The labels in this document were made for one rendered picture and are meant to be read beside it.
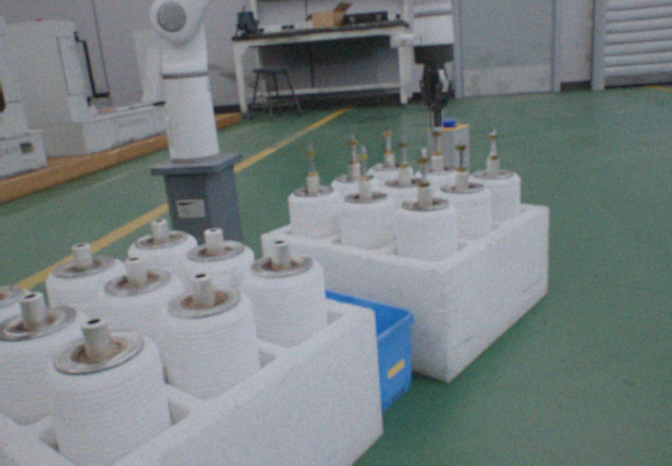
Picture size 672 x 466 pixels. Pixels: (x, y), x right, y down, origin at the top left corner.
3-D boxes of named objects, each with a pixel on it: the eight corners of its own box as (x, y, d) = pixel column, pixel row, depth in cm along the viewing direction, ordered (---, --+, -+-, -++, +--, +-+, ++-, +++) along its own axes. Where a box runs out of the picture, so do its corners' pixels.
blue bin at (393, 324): (235, 362, 98) (225, 297, 94) (280, 336, 106) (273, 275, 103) (379, 421, 79) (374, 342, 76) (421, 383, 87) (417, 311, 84)
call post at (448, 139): (430, 259, 138) (425, 130, 130) (445, 250, 143) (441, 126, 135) (457, 264, 134) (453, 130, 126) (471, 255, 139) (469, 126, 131)
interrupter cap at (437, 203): (445, 199, 94) (445, 195, 94) (454, 211, 86) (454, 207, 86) (398, 203, 94) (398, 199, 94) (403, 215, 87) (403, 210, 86)
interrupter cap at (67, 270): (42, 275, 73) (41, 269, 73) (96, 256, 79) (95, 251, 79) (72, 285, 69) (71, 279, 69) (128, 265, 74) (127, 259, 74)
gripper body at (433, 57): (460, 38, 105) (461, 91, 107) (444, 40, 113) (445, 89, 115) (421, 41, 104) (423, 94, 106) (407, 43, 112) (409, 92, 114)
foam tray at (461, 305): (270, 323, 111) (260, 234, 107) (388, 261, 139) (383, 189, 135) (448, 384, 86) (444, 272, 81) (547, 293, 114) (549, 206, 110)
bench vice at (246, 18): (247, 37, 553) (244, 10, 546) (264, 35, 549) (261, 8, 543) (231, 36, 514) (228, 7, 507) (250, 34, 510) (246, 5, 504)
